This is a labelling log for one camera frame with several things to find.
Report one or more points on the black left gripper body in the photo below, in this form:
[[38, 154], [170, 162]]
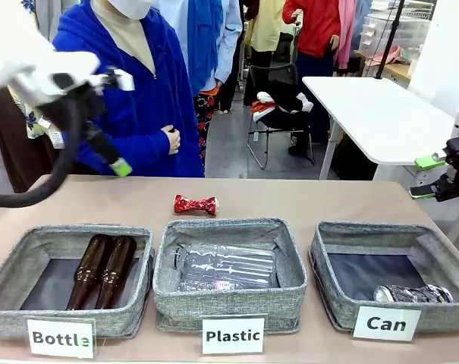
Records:
[[88, 125]]

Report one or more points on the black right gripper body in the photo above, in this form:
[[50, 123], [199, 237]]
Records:
[[456, 170]]

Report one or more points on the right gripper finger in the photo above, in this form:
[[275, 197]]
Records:
[[422, 191], [428, 162]]

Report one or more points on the brown glass bottle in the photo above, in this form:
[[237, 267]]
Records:
[[117, 269], [88, 269]]

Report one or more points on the crushed silver black can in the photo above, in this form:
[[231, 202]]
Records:
[[413, 294]]

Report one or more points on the crushed clear plastic bottle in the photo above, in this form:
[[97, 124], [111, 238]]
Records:
[[225, 265]]

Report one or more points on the crushed red can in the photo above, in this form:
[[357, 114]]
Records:
[[195, 205]]

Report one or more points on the white Can label sign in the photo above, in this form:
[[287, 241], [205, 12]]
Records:
[[386, 323]]

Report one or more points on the grey fabric basket can label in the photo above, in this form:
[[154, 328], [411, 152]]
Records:
[[339, 307]]

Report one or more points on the grey fabric basket bottle label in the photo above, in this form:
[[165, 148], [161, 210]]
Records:
[[130, 314]]

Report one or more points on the grey fabric basket plastic label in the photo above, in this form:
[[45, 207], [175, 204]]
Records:
[[229, 307]]

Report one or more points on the person's right hand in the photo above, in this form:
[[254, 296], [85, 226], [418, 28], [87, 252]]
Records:
[[173, 139]]

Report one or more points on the yellow floral shirt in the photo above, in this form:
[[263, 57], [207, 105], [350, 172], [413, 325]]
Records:
[[35, 121]]

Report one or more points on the person in blue hoodie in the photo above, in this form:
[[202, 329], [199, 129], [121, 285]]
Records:
[[157, 95]]

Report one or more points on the white folding table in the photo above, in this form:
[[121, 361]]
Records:
[[369, 113]]

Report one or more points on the pink cloth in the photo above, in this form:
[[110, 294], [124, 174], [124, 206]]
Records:
[[388, 57]]

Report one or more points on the grey jacket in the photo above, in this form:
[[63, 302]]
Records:
[[51, 15]]

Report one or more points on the black stand pole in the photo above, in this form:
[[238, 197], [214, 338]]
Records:
[[390, 38]]

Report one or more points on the clear plastic storage boxes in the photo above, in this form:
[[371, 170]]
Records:
[[407, 30]]

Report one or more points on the pink hanging garment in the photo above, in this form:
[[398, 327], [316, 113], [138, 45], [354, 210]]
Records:
[[346, 34]]

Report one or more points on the person in light blue shirt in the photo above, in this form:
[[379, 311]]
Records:
[[225, 41]]

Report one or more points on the clothes pile red white black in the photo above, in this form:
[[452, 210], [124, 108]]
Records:
[[278, 104]]

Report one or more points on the person in red shirt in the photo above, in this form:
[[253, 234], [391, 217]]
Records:
[[320, 30]]

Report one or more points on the black metal chair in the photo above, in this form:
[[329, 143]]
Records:
[[267, 76]]

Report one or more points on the white Bottle label sign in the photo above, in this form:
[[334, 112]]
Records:
[[60, 338]]

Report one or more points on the white Plastic label sign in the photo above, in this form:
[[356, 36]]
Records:
[[233, 335]]

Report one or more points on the person in yellow shirt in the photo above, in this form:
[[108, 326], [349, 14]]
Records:
[[269, 30]]

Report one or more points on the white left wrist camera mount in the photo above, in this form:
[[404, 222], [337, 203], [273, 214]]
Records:
[[121, 79]]

